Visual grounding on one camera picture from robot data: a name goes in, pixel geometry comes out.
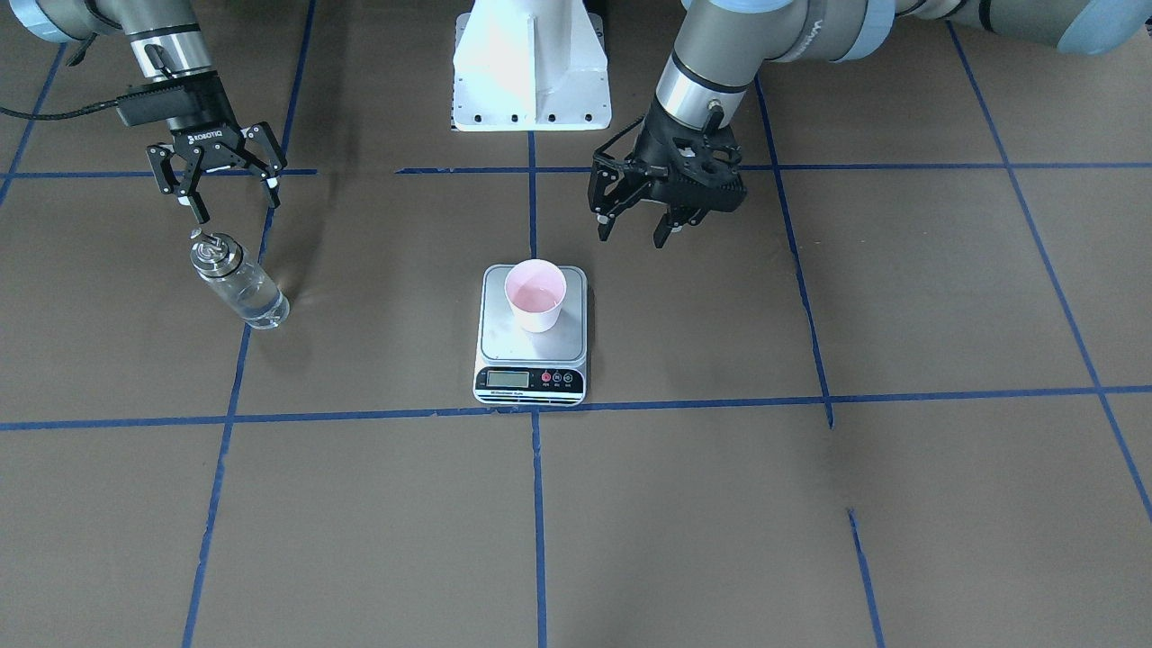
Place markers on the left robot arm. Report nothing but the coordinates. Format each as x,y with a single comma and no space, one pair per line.
721,45

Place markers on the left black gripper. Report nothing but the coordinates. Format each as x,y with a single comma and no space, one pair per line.
650,150

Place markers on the pink plastic cup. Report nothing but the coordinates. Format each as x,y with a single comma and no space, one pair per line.
535,291

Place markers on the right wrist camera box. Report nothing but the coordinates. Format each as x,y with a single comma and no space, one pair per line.
152,105

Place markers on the glass sauce bottle metal spout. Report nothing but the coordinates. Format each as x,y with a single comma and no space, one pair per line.
235,276

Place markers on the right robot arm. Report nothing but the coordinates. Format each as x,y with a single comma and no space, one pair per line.
165,38

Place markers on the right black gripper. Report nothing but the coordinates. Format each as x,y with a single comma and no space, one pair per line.
209,140

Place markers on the digital kitchen scale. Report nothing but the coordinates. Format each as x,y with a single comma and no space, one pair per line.
520,367

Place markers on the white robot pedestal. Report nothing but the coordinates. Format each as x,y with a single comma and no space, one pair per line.
530,66

